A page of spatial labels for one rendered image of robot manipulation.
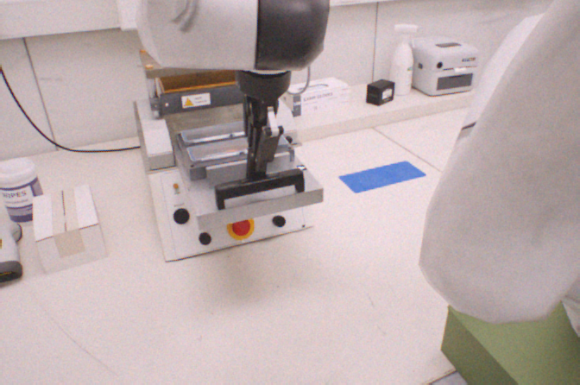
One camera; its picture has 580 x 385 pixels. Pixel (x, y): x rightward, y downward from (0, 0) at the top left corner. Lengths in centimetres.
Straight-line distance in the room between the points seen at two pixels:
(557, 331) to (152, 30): 59
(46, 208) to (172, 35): 75
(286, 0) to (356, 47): 141
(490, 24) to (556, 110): 203
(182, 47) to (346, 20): 139
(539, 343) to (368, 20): 139
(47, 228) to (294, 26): 75
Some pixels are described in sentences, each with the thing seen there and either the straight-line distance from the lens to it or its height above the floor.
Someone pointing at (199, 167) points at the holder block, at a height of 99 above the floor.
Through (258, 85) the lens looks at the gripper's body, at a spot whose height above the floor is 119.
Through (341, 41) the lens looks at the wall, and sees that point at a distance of 179.
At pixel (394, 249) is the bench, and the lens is 101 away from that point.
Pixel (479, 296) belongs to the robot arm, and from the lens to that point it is 33.
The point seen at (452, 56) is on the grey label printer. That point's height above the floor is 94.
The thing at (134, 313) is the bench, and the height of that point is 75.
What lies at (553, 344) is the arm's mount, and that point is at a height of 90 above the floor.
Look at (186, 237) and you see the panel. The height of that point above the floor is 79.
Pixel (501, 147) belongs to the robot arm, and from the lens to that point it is 28.
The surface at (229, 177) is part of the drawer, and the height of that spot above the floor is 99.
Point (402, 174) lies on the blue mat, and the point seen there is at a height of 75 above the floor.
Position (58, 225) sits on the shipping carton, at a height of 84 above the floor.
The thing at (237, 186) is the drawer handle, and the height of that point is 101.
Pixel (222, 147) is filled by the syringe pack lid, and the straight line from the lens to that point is 86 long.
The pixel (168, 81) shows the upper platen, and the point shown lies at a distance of 109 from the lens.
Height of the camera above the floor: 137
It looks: 28 degrees down
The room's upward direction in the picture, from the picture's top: 2 degrees counter-clockwise
